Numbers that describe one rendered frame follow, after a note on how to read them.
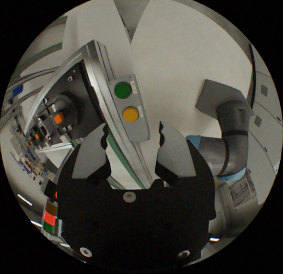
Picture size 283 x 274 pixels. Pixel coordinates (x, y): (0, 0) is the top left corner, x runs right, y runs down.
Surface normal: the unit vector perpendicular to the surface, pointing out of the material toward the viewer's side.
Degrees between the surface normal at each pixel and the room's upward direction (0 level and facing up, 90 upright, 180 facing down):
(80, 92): 0
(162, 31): 0
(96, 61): 0
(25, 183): 90
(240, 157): 53
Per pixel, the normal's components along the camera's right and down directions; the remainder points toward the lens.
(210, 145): -0.27, -0.62
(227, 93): -0.97, -0.20
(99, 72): -0.03, 0.58
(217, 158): -0.40, -0.15
